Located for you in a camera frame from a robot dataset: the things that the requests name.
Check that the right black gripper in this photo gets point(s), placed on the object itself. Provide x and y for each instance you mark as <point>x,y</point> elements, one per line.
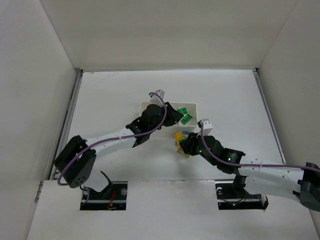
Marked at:
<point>189,143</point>

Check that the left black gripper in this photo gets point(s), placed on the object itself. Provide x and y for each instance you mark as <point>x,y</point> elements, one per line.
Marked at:
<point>169,114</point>

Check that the green lego plate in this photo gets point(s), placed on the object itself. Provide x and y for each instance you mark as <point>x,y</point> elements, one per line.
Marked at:
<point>187,118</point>

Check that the green square lego brick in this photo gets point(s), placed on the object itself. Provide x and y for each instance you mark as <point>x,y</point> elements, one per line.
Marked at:
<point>183,110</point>

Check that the yellow lego brick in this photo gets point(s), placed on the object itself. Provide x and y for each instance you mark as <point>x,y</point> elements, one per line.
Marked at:
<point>179,137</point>

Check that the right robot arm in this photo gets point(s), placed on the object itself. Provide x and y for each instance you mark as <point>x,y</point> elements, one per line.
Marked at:
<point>295,182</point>

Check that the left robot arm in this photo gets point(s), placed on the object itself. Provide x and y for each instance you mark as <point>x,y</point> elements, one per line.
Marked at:
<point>76,160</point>

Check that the white three-compartment tray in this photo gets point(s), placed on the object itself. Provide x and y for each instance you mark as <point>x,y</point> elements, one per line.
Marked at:
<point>179,127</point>

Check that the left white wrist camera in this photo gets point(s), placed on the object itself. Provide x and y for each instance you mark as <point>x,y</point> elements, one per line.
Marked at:
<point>156,97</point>

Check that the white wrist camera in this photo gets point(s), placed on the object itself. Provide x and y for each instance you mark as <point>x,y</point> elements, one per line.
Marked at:
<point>205,126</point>
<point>156,97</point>

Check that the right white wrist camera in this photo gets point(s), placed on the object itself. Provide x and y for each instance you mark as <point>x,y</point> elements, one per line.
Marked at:
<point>205,126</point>

